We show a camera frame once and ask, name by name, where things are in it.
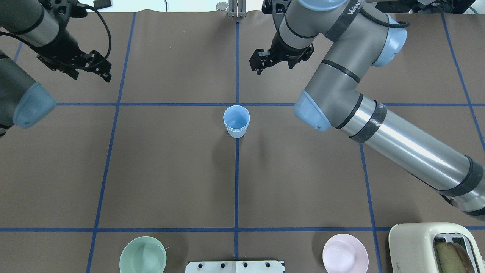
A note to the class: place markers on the cream toaster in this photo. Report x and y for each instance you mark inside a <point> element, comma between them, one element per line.
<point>412,246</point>

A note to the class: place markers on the pink bowl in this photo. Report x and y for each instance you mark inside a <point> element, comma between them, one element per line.
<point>344,253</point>

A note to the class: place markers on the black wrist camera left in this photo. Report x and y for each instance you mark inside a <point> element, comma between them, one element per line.
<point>65,9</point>

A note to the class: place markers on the green bowl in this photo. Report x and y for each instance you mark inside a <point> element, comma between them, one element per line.
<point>143,255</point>

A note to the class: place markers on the light blue plastic cup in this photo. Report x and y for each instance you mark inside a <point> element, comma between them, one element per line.
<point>236,118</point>

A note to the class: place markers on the aluminium frame post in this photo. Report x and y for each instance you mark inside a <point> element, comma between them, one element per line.
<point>237,8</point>

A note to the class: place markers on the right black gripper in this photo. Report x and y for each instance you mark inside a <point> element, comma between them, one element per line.
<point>282,49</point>

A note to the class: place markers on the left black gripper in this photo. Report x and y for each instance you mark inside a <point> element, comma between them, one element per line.
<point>69,46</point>

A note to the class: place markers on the bread slice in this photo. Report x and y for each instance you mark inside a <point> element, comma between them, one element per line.
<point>453,258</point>

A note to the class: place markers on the small black device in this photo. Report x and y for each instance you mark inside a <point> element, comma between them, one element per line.
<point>102,4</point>

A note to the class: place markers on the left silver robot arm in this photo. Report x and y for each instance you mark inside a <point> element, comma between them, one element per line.
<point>41,25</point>

